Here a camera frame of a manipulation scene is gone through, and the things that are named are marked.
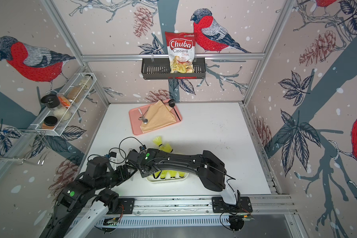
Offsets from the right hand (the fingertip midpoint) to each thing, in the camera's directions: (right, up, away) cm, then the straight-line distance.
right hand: (148, 170), depth 78 cm
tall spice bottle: (-39, +41, -1) cm, 56 cm away
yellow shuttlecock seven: (+2, +13, +17) cm, 22 cm away
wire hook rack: (-47, +18, -21) cm, 54 cm away
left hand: (-4, +4, -8) cm, 10 cm away
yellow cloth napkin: (0, +29, +35) cm, 46 cm away
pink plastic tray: (-20, +30, +37) cm, 52 cm away
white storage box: (+9, +4, -16) cm, 19 cm away
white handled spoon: (-12, +27, +33) cm, 44 cm away
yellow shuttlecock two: (+14, -4, +6) cm, 16 cm away
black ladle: (+9, +39, +40) cm, 57 cm away
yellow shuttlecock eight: (+8, +9, +13) cm, 18 cm away
